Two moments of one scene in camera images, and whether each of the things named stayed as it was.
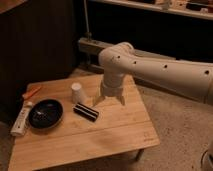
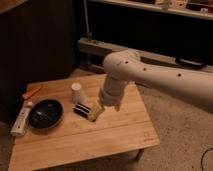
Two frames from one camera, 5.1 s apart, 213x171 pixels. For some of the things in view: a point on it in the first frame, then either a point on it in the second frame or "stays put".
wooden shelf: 200,9 stays put
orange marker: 32,91 stays put
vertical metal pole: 88,34 stays put
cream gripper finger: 122,100 → 117,107
